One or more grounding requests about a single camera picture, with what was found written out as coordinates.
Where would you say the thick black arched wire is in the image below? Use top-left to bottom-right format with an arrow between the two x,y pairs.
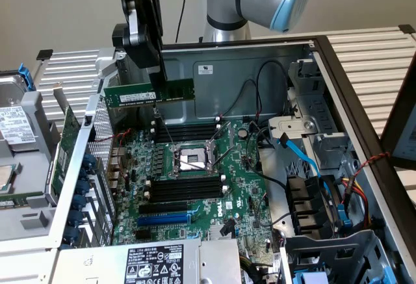
138,103 -> 161,125

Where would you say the silver CPU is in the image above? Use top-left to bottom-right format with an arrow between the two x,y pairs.
0,163 -> 16,194

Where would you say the long black expansion slot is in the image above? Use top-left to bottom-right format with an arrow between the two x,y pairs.
138,201 -> 189,215

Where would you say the silver chipset heatsink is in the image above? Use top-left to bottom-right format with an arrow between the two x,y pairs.
209,224 -> 235,241

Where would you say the thin red wire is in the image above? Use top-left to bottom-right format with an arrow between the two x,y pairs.
112,127 -> 134,144

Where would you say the black box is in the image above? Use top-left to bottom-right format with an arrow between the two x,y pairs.
112,23 -> 128,47

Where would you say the black wire tall loop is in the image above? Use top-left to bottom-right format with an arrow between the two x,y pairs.
255,59 -> 291,118

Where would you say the power supply wire bundle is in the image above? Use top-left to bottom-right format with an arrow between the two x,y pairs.
239,253 -> 283,284

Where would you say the blue expansion slot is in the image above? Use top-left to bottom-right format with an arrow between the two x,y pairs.
136,212 -> 190,227

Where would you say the metal socket cover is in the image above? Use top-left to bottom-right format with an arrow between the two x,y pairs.
207,120 -> 234,168

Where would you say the green RAM stick white label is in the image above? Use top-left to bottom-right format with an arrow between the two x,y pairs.
103,78 -> 196,106

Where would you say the black wire across motherboard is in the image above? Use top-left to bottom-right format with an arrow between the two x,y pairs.
245,127 -> 290,189

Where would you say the green Dell motherboard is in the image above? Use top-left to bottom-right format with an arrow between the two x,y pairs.
112,120 -> 277,255

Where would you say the black plastic fan shroud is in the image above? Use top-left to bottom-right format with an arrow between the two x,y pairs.
285,175 -> 346,237

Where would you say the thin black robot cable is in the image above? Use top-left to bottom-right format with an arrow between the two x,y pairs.
175,0 -> 191,43

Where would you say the grey metal drive cage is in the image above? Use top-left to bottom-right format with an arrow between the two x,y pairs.
281,228 -> 402,284

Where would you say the blue card retention clip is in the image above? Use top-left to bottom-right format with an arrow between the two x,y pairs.
71,194 -> 88,212
64,225 -> 79,244
70,209 -> 84,226
83,153 -> 98,170
76,179 -> 90,197

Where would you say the black flat connector wire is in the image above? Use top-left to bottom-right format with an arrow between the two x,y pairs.
220,218 -> 236,237

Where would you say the blue SATA wire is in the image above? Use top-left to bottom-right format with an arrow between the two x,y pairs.
276,132 -> 329,200

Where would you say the black wire small loop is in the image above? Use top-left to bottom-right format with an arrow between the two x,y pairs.
224,79 -> 261,118

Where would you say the red black twisted wire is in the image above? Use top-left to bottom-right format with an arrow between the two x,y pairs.
352,151 -> 391,181

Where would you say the blue plastic disk bracket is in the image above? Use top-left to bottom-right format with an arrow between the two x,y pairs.
18,62 -> 36,93

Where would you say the dark framed side panel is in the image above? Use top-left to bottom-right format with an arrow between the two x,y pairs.
379,66 -> 416,172

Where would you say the CPU socket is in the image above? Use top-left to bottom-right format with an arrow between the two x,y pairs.
167,140 -> 222,179

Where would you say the thin metal locking lever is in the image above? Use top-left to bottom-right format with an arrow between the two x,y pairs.
213,147 -> 241,170
154,107 -> 178,145
169,152 -> 217,172

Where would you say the open grey PC case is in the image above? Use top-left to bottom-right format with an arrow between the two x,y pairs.
0,35 -> 416,284

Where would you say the silver power supply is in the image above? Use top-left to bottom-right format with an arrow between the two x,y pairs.
51,235 -> 244,284

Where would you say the green graphics card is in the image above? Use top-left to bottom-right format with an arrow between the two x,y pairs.
44,81 -> 83,205

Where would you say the grey metal disk bay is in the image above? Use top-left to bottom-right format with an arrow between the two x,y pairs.
268,58 -> 357,181

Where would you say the silver hard disk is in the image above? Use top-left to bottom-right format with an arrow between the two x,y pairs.
0,74 -> 40,152

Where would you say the yellow red wire bundle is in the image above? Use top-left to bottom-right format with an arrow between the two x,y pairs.
336,175 -> 374,230

